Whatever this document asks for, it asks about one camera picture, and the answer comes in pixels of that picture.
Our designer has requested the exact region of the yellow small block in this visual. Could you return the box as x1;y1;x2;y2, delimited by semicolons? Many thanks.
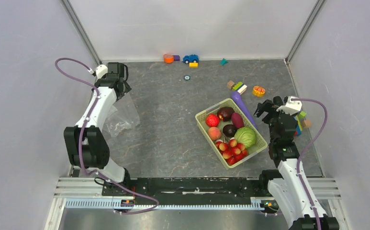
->
189;62;198;68

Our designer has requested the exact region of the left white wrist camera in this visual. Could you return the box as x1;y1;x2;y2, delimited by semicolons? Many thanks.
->
95;64;108;79

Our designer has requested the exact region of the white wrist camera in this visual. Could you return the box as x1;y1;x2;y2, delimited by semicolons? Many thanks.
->
95;64;108;79
276;96;303;115

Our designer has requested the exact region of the green perforated plastic basket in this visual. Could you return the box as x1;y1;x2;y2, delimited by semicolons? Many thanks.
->
195;98;268;170

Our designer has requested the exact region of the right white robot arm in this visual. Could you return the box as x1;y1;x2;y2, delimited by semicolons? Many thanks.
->
254;96;340;230

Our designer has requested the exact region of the orange peach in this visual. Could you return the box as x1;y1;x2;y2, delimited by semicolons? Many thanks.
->
207;126;222;141

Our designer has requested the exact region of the colourful block stack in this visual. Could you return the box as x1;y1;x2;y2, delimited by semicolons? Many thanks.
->
294;111;312;137

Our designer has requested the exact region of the red lychee bunch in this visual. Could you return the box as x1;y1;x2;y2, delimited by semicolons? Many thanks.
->
214;138;249;166

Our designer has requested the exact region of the yellow red round toy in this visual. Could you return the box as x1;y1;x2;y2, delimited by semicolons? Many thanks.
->
252;86;266;97

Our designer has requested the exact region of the green white block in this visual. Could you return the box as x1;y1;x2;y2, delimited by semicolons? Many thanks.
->
232;81;247;95

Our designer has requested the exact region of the dark red apple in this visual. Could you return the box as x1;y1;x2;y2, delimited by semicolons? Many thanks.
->
216;106;235;122

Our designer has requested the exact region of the brown wooden cube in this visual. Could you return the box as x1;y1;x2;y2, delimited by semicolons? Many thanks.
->
226;80;235;89

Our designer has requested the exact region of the blue toy car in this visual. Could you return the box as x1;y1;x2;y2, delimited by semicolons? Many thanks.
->
182;54;199;64

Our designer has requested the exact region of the green cabbage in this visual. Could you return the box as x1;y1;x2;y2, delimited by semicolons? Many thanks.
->
234;127;257;148

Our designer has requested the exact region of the teal triangle block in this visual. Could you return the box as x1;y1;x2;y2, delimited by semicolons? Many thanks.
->
220;58;228;66

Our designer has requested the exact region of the red textured ball fruit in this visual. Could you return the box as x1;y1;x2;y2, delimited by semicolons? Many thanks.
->
205;114;220;127

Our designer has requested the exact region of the clear zip top bag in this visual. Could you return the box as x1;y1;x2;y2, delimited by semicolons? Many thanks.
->
102;93;140;137

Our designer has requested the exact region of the purple eggplant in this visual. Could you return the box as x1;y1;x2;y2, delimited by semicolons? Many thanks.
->
231;91;257;128

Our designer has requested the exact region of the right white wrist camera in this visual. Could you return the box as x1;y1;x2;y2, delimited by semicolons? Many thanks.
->
276;96;303;115

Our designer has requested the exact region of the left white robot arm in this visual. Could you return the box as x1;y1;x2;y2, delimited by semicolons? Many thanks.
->
64;62;132;195

